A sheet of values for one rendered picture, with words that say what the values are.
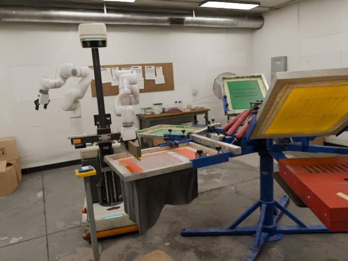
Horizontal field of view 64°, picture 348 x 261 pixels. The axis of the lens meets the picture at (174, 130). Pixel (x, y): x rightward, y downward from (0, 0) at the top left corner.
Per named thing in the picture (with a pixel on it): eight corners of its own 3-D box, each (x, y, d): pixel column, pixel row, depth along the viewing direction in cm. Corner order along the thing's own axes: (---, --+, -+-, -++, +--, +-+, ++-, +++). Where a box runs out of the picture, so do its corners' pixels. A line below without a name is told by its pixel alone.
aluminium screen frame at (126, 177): (124, 182, 171) (124, 176, 170) (104, 160, 223) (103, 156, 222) (228, 159, 204) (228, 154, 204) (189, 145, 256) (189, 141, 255)
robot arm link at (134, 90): (114, 64, 225) (137, 63, 227) (118, 101, 251) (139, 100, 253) (114, 74, 215) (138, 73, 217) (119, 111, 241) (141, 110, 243)
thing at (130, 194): (140, 236, 188) (134, 176, 180) (121, 211, 228) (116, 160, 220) (144, 235, 190) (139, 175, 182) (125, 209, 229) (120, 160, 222)
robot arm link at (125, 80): (118, 74, 226) (136, 73, 228) (120, 97, 219) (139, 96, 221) (116, 62, 211) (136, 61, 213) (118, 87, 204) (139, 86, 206)
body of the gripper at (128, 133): (132, 122, 203) (134, 137, 205) (119, 124, 198) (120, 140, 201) (135, 124, 196) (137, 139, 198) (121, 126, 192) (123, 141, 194)
